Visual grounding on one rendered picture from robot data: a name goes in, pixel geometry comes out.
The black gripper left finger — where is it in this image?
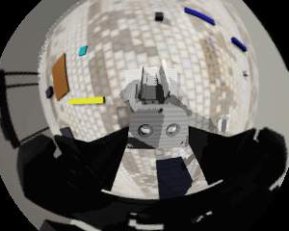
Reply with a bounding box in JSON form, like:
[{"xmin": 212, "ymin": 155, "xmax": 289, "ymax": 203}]
[{"xmin": 55, "ymin": 127, "xmax": 129, "ymax": 192}]

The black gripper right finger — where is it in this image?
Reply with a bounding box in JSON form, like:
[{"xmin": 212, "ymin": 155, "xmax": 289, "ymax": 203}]
[{"xmin": 188, "ymin": 126, "xmax": 257, "ymax": 186}]

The blue rectangular bar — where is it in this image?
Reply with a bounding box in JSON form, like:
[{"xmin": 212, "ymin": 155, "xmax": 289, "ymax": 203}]
[
  {"xmin": 230, "ymin": 38, "xmax": 248, "ymax": 53},
  {"xmin": 184, "ymin": 7, "xmax": 215, "ymax": 26}
]

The small cyan block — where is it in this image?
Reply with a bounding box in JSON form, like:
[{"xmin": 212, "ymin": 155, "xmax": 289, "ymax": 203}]
[{"xmin": 79, "ymin": 45, "xmax": 88, "ymax": 55}]

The orange-brown flat plate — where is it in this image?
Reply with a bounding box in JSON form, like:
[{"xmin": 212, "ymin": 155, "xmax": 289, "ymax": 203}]
[{"xmin": 52, "ymin": 53, "xmax": 70, "ymax": 101}]

